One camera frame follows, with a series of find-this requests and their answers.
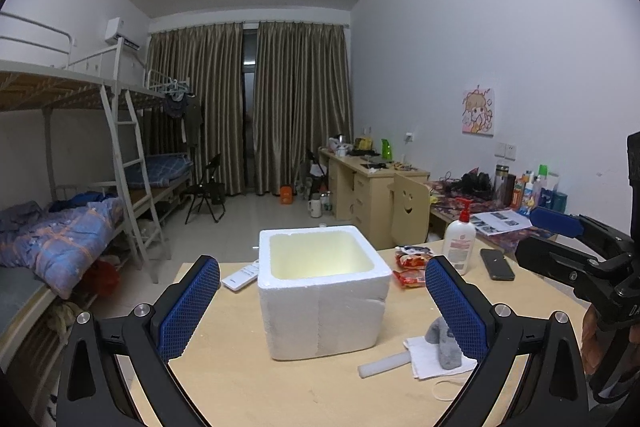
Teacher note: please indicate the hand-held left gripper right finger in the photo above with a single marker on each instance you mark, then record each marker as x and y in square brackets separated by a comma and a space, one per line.
[455, 307]

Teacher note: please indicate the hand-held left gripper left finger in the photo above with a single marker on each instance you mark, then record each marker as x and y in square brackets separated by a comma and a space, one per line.
[186, 307]

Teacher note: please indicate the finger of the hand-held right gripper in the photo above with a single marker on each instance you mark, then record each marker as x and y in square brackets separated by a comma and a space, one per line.
[560, 263]
[555, 220]

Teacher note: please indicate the grey sock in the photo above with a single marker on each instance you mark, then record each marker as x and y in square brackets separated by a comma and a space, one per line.
[444, 344]

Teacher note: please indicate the white face mask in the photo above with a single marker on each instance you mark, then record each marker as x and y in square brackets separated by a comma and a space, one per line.
[425, 359]

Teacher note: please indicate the white foam box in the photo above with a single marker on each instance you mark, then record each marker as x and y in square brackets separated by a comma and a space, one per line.
[320, 312]

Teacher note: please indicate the person's right hand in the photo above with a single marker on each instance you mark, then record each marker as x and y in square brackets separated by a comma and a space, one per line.
[593, 342]

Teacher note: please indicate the white bottle with green cap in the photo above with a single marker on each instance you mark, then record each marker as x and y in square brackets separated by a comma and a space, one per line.
[540, 182]

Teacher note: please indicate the printed magazine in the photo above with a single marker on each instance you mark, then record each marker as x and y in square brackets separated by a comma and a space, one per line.
[500, 222]

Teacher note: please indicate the black smartphone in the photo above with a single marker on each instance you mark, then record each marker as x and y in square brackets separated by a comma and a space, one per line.
[497, 264]

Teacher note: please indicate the white remote control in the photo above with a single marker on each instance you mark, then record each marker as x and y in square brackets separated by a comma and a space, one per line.
[241, 277]

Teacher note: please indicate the white lotion pump bottle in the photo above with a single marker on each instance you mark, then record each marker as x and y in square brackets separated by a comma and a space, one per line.
[460, 244]

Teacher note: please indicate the dark thermos flask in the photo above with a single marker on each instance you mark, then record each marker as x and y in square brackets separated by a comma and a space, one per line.
[501, 184]

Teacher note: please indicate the red cloth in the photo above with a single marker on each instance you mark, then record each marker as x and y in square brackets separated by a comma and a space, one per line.
[102, 277]

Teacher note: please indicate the black bag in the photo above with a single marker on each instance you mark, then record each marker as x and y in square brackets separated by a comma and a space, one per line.
[472, 184]

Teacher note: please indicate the white foam cylinder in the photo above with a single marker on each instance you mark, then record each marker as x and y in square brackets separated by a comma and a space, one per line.
[384, 365]

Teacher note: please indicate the wooden chair with smiley cutout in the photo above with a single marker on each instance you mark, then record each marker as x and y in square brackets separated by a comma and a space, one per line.
[410, 207]

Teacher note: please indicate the black folding chair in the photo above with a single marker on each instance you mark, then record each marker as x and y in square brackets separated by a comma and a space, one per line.
[206, 194]

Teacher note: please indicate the metal bunk bed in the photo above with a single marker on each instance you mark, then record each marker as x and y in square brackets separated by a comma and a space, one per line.
[30, 87]
[160, 187]

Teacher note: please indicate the blue orange plaid quilt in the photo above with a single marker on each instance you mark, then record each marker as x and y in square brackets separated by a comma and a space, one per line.
[65, 237]

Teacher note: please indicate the blue plaid bedding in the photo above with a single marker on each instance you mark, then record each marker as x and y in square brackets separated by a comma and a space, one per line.
[160, 169]

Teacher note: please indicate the orange box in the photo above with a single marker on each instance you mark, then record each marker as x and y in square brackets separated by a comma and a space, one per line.
[286, 196]

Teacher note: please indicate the white bunk bed ladder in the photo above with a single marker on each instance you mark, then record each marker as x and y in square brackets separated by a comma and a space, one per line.
[131, 167]

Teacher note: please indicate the white jug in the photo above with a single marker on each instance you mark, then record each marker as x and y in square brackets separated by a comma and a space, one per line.
[314, 208]

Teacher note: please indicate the light wooden desk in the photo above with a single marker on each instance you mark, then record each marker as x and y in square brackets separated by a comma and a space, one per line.
[345, 187]

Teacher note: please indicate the yellow bag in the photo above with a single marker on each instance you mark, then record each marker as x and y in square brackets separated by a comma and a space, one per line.
[364, 143]

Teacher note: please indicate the dark hanging clothes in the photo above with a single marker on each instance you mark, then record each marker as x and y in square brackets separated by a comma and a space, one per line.
[190, 117]

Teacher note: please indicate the brown curtain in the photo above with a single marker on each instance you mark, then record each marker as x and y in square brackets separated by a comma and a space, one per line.
[210, 107]
[300, 107]

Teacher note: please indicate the white air conditioner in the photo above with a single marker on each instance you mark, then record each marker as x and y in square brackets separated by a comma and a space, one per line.
[120, 32]

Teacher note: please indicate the white wall switch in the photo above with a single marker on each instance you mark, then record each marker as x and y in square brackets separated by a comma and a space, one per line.
[506, 151]

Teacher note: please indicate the cartoon wall poster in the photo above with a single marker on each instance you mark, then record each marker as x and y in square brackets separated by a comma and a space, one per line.
[479, 111]

